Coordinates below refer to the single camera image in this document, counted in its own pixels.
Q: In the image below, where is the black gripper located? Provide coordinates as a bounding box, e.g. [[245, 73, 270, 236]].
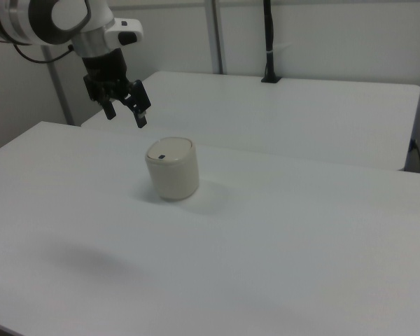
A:
[[81, 48, 152, 129]]

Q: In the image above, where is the beige round trash bin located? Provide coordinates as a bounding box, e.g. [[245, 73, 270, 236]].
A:
[[145, 136, 201, 202]]

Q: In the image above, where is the white rear table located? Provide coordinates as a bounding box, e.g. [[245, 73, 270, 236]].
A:
[[80, 71, 420, 172]]

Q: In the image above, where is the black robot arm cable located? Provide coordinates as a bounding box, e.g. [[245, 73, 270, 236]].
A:
[[12, 43, 74, 64]]

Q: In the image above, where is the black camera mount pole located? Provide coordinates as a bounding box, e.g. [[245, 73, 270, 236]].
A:
[[260, 0, 281, 84]]

